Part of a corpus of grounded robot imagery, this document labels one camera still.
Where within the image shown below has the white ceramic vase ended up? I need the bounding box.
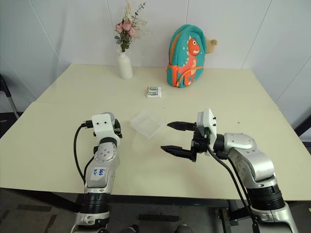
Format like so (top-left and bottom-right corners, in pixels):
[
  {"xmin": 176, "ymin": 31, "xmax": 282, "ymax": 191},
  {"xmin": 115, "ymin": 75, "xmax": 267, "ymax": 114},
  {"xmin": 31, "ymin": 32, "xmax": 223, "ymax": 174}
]
[{"xmin": 117, "ymin": 50, "xmax": 134, "ymax": 80}]

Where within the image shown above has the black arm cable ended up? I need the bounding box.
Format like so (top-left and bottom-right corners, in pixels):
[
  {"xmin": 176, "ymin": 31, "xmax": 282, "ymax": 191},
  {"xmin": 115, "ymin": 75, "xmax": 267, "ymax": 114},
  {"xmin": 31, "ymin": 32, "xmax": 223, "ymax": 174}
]
[
  {"xmin": 208, "ymin": 145, "xmax": 260, "ymax": 233},
  {"xmin": 73, "ymin": 120, "xmax": 95, "ymax": 186}
]

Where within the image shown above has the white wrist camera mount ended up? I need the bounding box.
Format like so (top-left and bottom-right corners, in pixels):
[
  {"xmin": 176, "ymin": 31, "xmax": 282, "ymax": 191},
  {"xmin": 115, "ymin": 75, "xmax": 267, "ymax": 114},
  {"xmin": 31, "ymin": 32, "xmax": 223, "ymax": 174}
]
[
  {"xmin": 196, "ymin": 108, "xmax": 220, "ymax": 156},
  {"xmin": 91, "ymin": 112, "xmax": 121, "ymax": 144}
]

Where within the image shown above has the dark rounded shape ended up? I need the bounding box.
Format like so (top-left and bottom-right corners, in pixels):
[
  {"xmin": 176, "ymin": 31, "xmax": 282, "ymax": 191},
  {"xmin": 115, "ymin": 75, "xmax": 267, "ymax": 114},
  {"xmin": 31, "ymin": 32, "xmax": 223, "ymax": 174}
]
[
  {"xmin": 175, "ymin": 224, "xmax": 193, "ymax": 233},
  {"xmin": 121, "ymin": 224, "xmax": 139, "ymax": 233}
]

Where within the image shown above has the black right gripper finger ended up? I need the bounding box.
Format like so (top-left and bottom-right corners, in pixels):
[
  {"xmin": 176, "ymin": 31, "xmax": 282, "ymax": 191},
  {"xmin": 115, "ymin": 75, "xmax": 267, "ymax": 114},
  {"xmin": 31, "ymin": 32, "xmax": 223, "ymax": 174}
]
[
  {"xmin": 160, "ymin": 145, "xmax": 196, "ymax": 163},
  {"xmin": 167, "ymin": 120, "xmax": 197, "ymax": 132}
]

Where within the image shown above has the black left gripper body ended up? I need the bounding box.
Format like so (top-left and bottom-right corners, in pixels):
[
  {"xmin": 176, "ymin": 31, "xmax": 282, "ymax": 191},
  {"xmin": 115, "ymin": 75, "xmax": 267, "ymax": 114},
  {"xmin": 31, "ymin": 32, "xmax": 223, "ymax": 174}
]
[{"xmin": 113, "ymin": 118, "xmax": 122, "ymax": 140}]

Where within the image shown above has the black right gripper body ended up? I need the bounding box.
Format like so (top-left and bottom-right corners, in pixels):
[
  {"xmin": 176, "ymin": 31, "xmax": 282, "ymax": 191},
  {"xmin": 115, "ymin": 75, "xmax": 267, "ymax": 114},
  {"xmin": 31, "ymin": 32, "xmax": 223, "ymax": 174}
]
[{"xmin": 190, "ymin": 122, "xmax": 211, "ymax": 163}]

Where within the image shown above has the black table frame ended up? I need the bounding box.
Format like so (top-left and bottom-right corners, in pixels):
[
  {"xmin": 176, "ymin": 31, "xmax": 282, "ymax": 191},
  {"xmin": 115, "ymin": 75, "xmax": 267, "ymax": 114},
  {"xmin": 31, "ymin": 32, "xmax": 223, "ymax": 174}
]
[{"xmin": 0, "ymin": 187, "xmax": 246, "ymax": 233}]

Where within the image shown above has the brown teddy bear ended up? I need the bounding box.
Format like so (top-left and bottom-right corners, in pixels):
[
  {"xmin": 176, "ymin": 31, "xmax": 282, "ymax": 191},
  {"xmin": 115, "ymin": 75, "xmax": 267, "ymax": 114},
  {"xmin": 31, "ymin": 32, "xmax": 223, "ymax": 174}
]
[{"xmin": 205, "ymin": 37, "xmax": 218, "ymax": 54}]

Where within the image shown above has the white battery case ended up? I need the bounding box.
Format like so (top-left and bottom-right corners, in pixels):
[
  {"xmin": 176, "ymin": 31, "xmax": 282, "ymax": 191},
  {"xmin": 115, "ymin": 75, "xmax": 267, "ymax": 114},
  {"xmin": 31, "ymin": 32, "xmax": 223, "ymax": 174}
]
[{"xmin": 145, "ymin": 85, "xmax": 163, "ymax": 99}]

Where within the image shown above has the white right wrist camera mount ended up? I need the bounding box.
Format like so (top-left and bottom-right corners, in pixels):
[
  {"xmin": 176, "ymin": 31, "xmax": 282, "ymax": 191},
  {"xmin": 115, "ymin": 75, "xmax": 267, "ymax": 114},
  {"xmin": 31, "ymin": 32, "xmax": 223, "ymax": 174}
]
[{"xmin": 196, "ymin": 108, "xmax": 220, "ymax": 156}]

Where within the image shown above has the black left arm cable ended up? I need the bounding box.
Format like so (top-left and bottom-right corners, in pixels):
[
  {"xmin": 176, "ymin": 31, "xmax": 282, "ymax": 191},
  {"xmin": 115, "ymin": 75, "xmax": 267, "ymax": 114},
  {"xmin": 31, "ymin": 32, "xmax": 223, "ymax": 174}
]
[{"xmin": 73, "ymin": 120, "xmax": 95, "ymax": 186}]

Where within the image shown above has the pink dried flower bouquet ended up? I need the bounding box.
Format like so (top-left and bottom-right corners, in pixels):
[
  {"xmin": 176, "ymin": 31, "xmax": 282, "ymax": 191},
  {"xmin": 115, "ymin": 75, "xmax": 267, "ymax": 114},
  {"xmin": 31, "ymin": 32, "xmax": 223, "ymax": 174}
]
[{"xmin": 114, "ymin": 0, "xmax": 149, "ymax": 53}]

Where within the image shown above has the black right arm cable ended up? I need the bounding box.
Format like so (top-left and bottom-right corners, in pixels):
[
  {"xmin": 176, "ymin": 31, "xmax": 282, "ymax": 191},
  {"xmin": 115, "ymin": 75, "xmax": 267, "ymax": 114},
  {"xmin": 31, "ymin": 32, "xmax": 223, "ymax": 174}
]
[{"xmin": 208, "ymin": 145, "xmax": 260, "ymax": 233}]

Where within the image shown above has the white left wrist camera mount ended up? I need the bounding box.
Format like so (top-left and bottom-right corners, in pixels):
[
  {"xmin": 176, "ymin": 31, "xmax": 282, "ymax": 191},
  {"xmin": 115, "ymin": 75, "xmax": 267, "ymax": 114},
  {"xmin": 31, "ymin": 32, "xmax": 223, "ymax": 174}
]
[{"xmin": 91, "ymin": 112, "xmax": 121, "ymax": 144}]

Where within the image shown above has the clear plastic box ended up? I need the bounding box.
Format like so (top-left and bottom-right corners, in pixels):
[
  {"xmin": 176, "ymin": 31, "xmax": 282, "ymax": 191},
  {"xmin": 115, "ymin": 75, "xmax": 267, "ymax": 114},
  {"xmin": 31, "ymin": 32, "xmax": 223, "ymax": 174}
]
[{"xmin": 130, "ymin": 110, "xmax": 166, "ymax": 140}]

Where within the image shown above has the teal dinosaur backpack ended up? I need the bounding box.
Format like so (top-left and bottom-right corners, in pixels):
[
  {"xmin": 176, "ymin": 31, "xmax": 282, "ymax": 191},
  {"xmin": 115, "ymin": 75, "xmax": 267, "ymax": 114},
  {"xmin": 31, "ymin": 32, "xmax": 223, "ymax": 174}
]
[{"xmin": 166, "ymin": 23, "xmax": 207, "ymax": 89}]

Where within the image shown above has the black grey metal stand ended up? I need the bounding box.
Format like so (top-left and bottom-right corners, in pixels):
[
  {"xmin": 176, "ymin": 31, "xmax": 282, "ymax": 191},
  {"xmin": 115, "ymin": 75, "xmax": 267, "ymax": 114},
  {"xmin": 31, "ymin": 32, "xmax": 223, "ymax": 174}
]
[{"xmin": 0, "ymin": 73, "xmax": 20, "ymax": 120}]

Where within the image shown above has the white handwritten label sticker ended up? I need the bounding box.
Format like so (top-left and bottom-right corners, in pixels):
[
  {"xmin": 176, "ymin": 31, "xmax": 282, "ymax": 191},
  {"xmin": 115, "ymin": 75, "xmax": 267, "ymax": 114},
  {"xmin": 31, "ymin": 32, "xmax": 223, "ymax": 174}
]
[{"xmin": 88, "ymin": 166, "xmax": 109, "ymax": 184}]

